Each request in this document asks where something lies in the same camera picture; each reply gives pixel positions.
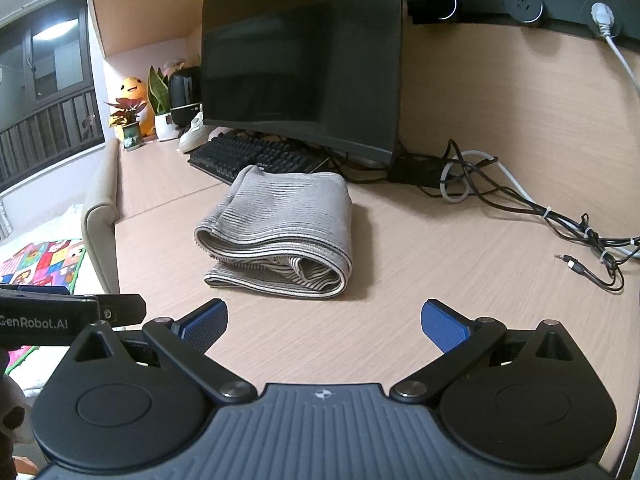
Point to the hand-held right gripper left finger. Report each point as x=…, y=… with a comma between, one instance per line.
x=202, y=324

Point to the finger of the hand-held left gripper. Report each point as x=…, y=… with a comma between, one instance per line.
x=35, y=290
x=122, y=307

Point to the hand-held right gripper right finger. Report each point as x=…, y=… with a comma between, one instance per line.
x=445, y=325

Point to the beige striped sweater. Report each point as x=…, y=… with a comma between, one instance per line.
x=285, y=215

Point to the colourful patchwork blanket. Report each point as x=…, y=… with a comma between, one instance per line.
x=40, y=265

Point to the white bedsheet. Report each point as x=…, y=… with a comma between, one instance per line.
x=45, y=225

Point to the beige padded headboard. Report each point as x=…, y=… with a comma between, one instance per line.
x=102, y=195

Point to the black power adapter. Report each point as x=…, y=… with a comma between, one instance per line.
x=415, y=169

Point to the red leaf potted plant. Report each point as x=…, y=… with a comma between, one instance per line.
x=131, y=132

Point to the black mechanical keyboard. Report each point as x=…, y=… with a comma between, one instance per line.
x=250, y=152

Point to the snake plant in white pot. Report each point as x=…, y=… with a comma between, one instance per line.
x=162, y=125

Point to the pink soft toy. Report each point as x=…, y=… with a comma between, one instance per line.
x=220, y=132

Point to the window with dark railing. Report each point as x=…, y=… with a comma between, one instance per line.
x=45, y=85

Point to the yellow plush toy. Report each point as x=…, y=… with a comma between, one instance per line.
x=132, y=91

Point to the black round speaker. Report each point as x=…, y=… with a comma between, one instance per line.
x=184, y=95

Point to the black curved computer monitor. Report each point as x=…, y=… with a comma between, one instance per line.
x=300, y=50

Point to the black power socket track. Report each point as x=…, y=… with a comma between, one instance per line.
x=490, y=2

